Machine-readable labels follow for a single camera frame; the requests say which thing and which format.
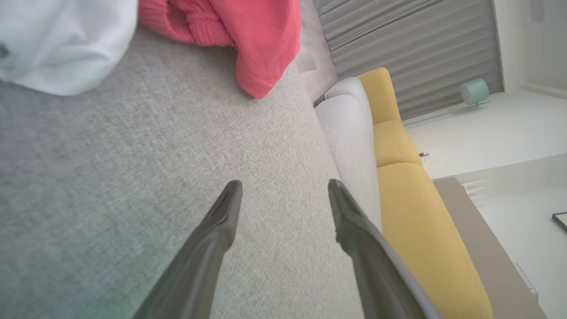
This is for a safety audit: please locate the mint green round lamp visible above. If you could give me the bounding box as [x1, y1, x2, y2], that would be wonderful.
[460, 78, 491, 109]

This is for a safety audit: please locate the grey fabric sofa seat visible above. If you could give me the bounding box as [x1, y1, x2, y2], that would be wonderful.
[0, 24, 365, 319]

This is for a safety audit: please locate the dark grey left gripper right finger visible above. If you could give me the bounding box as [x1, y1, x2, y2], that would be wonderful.
[328, 179, 443, 319]

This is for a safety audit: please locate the small yellow sofa cushion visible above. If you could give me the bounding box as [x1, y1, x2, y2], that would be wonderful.
[357, 67, 402, 125]

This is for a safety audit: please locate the red white basketball jersey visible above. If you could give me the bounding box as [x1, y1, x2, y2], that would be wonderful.
[0, 0, 302, 99]

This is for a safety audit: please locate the grey pleated curtain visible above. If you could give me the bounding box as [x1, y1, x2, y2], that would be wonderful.
[313, 0, 505, 121]

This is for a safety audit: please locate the medium yellow sofa cushion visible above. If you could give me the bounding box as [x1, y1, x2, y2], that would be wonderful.
[373, 120, 423, 168]

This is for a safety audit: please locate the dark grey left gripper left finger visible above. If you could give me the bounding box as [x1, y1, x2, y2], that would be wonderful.
[133, 179, 243, 319]

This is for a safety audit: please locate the light grey sofa backrest cushion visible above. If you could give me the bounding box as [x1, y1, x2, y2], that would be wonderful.
[315, 77, 383, 232]

